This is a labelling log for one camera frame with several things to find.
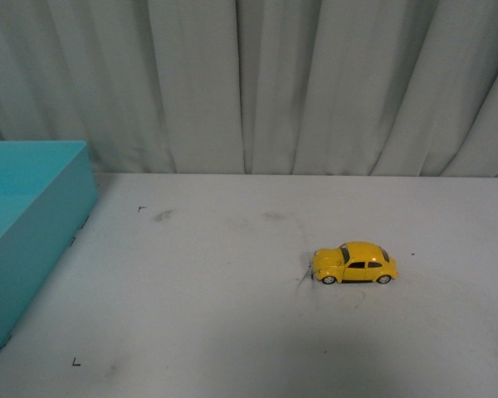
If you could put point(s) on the yellow beetle toy car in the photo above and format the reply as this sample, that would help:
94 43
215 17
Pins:
354 261

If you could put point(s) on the white pleated curtain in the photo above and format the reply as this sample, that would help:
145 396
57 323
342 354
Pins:
381 88

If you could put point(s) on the turquoise plastic storage box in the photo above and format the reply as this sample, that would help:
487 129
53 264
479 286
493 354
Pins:
47 191

